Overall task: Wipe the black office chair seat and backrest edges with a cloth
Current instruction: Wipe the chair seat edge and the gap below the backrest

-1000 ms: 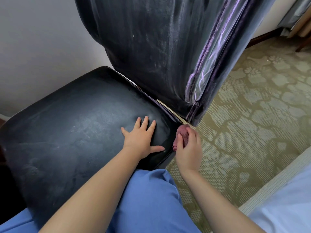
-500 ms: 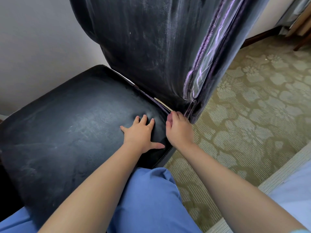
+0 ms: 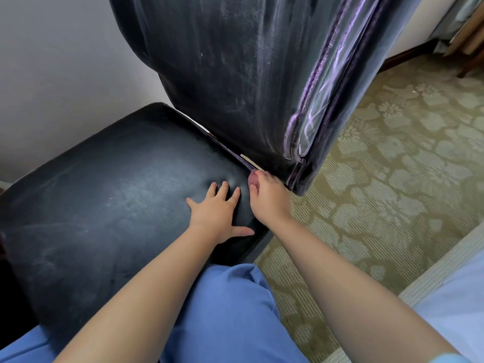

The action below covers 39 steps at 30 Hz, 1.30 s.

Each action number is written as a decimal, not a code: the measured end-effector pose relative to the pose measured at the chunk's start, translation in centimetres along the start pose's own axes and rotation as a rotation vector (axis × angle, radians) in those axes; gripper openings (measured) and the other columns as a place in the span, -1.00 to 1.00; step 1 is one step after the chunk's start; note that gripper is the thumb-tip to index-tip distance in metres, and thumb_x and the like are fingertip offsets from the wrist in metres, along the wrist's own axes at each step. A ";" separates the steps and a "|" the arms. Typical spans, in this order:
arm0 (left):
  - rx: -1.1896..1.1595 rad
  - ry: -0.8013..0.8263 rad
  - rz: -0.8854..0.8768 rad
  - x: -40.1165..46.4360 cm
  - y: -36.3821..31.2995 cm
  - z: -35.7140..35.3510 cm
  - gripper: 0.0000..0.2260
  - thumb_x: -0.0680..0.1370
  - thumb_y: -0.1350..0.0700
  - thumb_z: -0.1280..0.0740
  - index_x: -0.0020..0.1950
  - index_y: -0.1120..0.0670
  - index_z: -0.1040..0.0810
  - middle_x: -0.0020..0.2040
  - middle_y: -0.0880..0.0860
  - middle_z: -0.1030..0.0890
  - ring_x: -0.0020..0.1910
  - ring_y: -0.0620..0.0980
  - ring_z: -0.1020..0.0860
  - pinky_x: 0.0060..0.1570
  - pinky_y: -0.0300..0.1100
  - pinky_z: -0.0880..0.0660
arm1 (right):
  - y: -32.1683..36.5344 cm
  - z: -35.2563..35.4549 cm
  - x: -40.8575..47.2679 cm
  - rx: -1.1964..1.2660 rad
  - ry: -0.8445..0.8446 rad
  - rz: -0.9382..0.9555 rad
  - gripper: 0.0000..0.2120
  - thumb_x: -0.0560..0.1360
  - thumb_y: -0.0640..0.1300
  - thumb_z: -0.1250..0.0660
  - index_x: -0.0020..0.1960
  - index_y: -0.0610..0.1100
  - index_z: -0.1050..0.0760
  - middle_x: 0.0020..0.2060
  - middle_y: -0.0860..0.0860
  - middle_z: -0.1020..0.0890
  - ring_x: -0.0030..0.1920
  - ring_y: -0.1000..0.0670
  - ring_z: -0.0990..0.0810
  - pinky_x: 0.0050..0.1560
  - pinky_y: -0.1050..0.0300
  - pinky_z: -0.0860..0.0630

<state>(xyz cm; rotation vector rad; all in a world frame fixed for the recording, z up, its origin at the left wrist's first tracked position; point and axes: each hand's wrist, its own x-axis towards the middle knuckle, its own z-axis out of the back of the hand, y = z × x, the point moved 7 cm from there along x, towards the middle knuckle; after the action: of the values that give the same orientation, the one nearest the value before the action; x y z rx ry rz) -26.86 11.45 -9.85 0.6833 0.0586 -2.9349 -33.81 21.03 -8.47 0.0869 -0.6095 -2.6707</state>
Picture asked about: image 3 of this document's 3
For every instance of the pink cleaning cloth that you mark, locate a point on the pink cleaning cloth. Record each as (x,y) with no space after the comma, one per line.
(253,180)

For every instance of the light blue shirt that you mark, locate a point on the light blue shirt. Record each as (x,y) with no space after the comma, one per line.
(448,359)

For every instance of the person's right hand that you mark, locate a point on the person's right hand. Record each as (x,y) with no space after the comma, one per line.
(270,200)

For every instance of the grey curtain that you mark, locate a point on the grey curtain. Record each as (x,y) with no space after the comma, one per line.
(453,15)

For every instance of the wooden furniture leg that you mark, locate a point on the wooden furniture leg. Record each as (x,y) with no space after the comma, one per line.
(470,45)

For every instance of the person's left hand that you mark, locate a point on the person's left hand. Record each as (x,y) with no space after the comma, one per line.
(215,219)

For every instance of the dark wooden baseboard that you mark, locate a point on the dark wooden baseboard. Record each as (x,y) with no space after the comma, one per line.
(408,54)

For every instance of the person's left forearm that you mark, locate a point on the person's left forearm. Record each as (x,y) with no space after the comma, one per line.
(143,298)

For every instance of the person's right forearm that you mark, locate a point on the person's right forearm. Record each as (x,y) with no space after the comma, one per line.
(359,298)

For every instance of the blue trousers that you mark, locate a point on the blue trousers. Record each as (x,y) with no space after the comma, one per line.
(227,310)

